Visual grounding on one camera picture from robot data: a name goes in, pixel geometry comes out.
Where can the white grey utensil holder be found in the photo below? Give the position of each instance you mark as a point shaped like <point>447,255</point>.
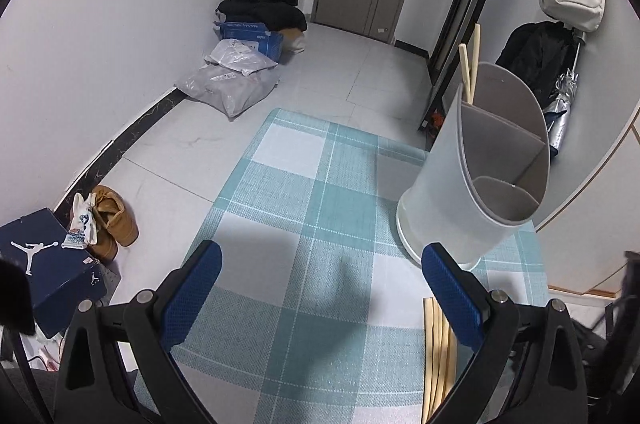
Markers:
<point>445,184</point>

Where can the white printed sock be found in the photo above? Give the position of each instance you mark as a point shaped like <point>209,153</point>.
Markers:
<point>82,221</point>

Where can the large grey plastic mailer bag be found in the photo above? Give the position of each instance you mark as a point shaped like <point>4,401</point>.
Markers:
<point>230,89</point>

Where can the tan shoe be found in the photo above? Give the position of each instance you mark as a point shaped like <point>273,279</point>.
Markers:
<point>117,216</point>
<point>105,246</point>

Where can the teal checked mat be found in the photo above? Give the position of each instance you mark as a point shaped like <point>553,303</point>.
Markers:
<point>310,264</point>

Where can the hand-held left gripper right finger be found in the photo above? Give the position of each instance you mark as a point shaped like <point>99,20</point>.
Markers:
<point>452,299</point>

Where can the navy shoe box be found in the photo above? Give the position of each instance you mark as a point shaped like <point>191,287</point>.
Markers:
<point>45,264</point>

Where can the silver folding umbrella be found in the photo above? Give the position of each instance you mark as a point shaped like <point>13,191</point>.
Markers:
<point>562,114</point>

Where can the black door frame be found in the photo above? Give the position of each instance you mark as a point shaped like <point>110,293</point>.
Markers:
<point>462,19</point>

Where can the black clothing pile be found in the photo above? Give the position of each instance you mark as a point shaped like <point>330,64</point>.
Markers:
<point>260,4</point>

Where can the small orange object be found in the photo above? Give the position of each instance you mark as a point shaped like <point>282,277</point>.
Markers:
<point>434,120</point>

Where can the blue cardboard box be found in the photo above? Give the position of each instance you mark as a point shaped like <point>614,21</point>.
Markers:
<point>250,37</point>

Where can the white plastic mailer bag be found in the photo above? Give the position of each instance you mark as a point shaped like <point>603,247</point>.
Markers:
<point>240,57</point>

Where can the black hanging jacket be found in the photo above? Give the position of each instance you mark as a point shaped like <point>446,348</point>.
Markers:
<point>537,59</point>

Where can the black fuzzy cover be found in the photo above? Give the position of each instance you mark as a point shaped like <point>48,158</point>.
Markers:
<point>12,299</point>

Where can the beige bag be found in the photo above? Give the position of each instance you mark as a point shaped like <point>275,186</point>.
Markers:
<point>295,42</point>

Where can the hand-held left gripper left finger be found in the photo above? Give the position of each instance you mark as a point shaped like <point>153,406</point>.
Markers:
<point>192,299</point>

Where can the white cabinet with gold trim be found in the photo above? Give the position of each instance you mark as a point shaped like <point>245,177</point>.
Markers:
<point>600,184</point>

